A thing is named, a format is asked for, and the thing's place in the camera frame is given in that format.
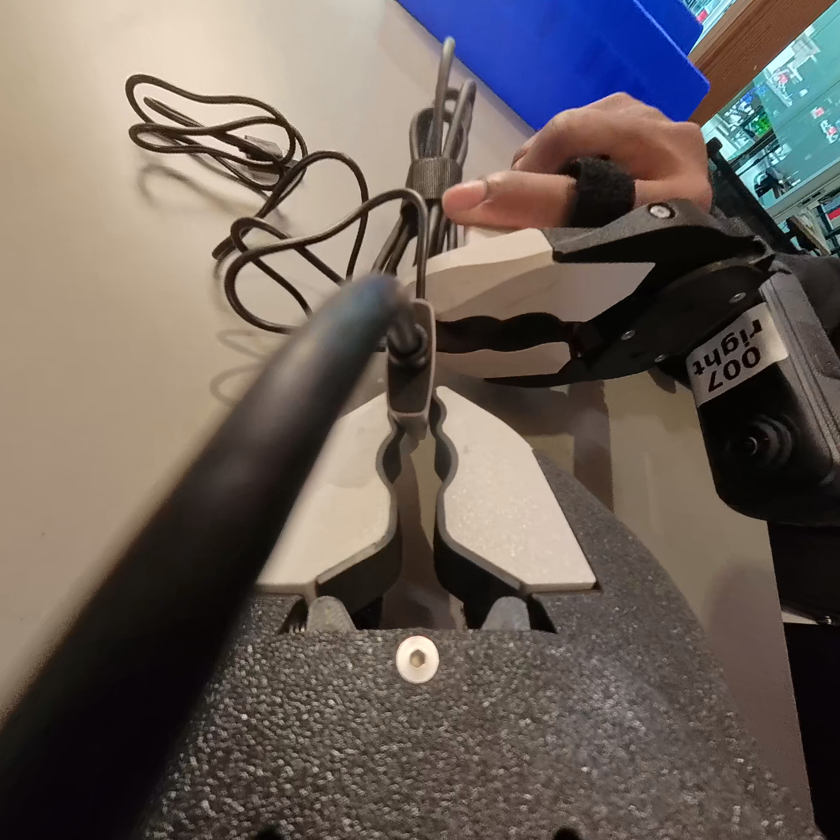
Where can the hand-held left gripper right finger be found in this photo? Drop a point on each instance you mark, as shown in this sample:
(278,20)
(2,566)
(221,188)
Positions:
(512,518)

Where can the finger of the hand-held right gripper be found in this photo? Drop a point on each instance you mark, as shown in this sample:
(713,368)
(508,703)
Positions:
(525,285)
(518,361)

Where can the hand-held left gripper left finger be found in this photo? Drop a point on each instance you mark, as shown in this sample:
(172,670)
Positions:
(354,512)

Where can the blue plastic bin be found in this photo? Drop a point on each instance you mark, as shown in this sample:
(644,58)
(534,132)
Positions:
(558,52)

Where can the person's right hand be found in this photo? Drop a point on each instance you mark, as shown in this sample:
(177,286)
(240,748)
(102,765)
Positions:
(630,138)

